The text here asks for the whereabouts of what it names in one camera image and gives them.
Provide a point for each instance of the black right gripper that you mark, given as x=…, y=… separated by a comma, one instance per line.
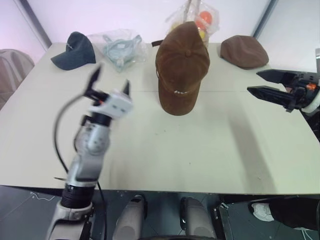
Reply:
x=303, y=87

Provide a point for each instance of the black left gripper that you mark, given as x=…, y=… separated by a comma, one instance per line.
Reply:
x=96, y=95

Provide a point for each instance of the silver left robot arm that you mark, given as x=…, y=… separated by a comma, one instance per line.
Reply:
x=87, y=165

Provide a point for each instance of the brown flat cap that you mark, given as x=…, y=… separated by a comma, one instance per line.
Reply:
x=244, y=52

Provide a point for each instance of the dark navy baseball cap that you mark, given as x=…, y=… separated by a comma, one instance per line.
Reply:
x=75, y=51

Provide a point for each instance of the yellow toy fruit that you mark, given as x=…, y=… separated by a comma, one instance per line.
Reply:
x=203, y=33

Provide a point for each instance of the clear plastic bag with toys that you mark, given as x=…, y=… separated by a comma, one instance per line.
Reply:
x=212, y=22

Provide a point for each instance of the orange toy ball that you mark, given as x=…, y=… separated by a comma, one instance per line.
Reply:
x=206, y=16

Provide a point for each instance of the beige fabric chair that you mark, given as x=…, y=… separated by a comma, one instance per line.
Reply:
x=12, y=72

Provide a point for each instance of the white sneaker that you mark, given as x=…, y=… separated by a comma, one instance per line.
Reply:
x=262, y=211

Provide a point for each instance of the black trouser leg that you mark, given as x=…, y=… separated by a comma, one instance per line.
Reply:
x=295, y=212

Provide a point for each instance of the grey rounded shell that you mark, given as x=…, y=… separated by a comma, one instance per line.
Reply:
x=197, y=220
x=128, y=220

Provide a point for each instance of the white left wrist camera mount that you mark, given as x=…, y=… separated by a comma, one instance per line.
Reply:
x=117, y=105

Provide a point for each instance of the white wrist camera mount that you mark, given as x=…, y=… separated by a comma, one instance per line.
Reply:
x=313, y=105
x=117, y=105

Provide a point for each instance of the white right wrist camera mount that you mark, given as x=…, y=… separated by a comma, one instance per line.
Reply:
x=313, y=105

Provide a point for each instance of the black metal frame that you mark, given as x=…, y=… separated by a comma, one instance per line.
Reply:
x=222, y=220

